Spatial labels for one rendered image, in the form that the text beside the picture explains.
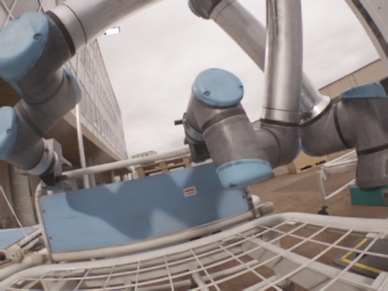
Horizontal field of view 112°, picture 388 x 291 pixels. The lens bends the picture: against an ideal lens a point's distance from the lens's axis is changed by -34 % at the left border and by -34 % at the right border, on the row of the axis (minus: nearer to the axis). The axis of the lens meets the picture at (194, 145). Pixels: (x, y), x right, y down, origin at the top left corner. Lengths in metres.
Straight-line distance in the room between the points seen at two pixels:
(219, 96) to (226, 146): 0.08
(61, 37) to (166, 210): 0.52
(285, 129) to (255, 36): 0.31
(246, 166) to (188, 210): 0.36
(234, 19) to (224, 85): 0.33
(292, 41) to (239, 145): 0.24
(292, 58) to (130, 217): 0.59
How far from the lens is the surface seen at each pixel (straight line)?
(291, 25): 0.44
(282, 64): 0.41
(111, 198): 0.63
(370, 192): 0.61
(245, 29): 0.62
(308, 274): 0.44
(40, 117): 0.39
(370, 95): 0.59
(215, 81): 0.35
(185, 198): 0.62
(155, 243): 0.64
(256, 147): 0.32
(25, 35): 0.29
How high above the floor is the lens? 0.69
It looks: 9 degrees up
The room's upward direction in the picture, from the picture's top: 14 degrees counter-clockwise
